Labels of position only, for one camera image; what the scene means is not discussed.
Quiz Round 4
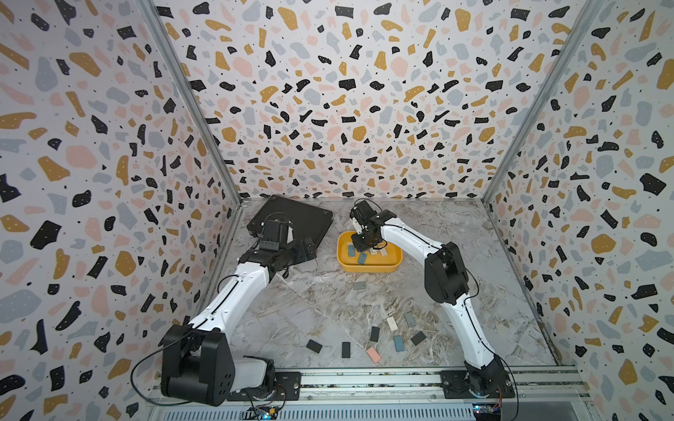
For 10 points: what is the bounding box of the left aluminium corner post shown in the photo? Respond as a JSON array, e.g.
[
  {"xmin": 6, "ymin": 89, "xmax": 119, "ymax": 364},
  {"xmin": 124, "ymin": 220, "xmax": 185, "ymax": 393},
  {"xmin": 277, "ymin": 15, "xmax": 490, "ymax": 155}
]
[{"xmin": 136, "ymin": 0, "xmax": 242, "ymax": 208}]

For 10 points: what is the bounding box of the black eraser far left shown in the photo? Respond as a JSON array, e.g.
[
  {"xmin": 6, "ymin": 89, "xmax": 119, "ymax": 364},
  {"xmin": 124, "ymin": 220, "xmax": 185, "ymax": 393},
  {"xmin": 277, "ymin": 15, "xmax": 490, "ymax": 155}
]
[{"xmin": 306, "ymin": 340, "xmax": 323, "ymax": 354}]

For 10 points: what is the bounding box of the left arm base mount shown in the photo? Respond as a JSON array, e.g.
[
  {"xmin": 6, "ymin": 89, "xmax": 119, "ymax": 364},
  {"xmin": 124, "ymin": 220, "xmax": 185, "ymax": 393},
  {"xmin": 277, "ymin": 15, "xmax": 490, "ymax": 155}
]
[{"xmin": 226, "ymin": 371, "xmax": 302, "ymax": 402}]

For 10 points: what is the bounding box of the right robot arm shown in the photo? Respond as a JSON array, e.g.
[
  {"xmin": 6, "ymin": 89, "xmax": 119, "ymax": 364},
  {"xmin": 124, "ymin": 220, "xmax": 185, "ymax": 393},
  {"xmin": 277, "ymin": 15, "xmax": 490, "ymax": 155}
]
[{"xmin": 349, "ymin": 199, "xmax": 508, "ymax": 397}]

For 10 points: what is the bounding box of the yellow storage box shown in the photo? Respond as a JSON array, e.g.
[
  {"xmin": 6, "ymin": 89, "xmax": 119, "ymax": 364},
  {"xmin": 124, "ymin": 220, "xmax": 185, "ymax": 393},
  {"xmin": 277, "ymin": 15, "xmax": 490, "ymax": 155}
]
[{"xmin": 336, "ymin": 231, "xmax": 404, "ymax": 274}]

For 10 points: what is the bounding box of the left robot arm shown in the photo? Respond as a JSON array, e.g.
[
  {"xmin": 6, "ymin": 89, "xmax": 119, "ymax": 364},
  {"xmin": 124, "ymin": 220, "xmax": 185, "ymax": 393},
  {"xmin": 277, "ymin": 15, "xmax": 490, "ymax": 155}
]
[{"xmin": 161, "ymin": 219, "xmax": 317, "ymax": 406}]

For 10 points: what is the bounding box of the black eraser right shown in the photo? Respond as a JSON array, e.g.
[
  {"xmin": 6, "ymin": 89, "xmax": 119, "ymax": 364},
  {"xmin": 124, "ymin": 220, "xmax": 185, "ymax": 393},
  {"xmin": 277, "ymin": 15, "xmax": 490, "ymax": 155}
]
[{"xmin": 412, "ymin": 332, "xmax": 427, "ymax": 346}]

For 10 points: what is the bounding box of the aluminium corner post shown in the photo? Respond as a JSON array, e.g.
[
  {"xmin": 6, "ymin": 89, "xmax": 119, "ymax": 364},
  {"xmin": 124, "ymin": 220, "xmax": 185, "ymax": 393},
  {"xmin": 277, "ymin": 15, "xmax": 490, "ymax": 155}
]
[
  {"xmin": 136, "ymin": 0, "xmax": 242, "ymax": 208},
  {"xmin": 481, "ymin": 0, "xmax": 604, "ymax": 207}
]

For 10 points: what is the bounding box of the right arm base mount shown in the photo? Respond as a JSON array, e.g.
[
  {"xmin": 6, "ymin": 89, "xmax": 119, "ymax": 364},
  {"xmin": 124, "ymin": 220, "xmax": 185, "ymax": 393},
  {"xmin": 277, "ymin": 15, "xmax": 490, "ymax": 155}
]
[{"xmin": 440, "ymin": 370, "xmax": 516, "ymax": 399}]

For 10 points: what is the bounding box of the pink eraser bottom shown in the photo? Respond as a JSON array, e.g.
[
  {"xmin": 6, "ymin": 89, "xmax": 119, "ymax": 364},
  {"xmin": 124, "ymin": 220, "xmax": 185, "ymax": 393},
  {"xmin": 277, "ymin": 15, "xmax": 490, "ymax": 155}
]
[{"xmin": 366, "ymin": 347, "xmax": 382, "ymax": 364}]

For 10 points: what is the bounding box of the right aluminium corner post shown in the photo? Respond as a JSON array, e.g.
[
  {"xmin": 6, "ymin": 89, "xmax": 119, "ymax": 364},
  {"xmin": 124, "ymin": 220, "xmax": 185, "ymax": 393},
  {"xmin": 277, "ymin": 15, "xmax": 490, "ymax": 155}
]
[{"xmin": 481, "ymin": 0, "xmax": 604, "ymax": 207}]

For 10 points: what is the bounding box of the black flat case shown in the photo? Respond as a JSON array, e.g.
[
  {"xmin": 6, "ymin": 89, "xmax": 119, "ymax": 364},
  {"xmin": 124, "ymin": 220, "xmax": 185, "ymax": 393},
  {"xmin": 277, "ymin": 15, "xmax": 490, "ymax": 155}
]
[{"xmin": 247, "ymin": 195, "xmax": 333, "ymax": 247}]

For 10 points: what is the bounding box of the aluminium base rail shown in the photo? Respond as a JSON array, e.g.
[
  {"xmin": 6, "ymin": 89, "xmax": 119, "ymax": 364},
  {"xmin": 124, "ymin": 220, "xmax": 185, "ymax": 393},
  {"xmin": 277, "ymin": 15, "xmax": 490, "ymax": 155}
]
[{"xmin": 147, "ymin": 366, "xmax": 601, "ymax": 420}]

